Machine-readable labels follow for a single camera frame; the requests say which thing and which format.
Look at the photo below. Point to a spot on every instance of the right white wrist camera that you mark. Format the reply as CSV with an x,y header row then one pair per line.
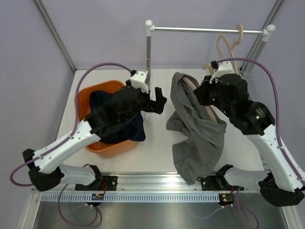
x,y
221,68

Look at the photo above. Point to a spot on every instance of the white slotted cable duct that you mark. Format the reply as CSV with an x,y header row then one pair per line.
x,y
140,197

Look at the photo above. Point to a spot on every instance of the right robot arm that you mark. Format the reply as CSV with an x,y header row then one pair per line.
x,y
256,122

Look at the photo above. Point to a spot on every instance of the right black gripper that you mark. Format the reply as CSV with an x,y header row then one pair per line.
x,y
201,93

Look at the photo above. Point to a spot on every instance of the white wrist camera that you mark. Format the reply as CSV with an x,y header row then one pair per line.
x,y
138,80
221,68

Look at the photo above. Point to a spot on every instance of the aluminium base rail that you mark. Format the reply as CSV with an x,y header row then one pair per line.
x,y
157,182

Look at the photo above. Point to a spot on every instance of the white metal clothes rack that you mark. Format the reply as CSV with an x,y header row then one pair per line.
x,y
180,50

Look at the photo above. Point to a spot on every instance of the beige wooden hanger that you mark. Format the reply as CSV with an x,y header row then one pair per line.
x,y
202,94
229,46

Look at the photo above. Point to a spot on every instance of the grey cotton shorts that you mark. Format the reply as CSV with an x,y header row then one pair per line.
x,y
198,155

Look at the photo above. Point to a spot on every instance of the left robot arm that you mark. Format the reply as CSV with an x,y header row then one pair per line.
x,y
46,168

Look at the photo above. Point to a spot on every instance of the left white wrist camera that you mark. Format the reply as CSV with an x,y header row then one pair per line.
x,y
138,80

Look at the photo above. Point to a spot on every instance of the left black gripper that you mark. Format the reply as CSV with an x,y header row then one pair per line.
x,y
152,106

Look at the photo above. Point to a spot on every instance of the orange plastic laundry basket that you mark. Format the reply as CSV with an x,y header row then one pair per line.
x,y
102,149

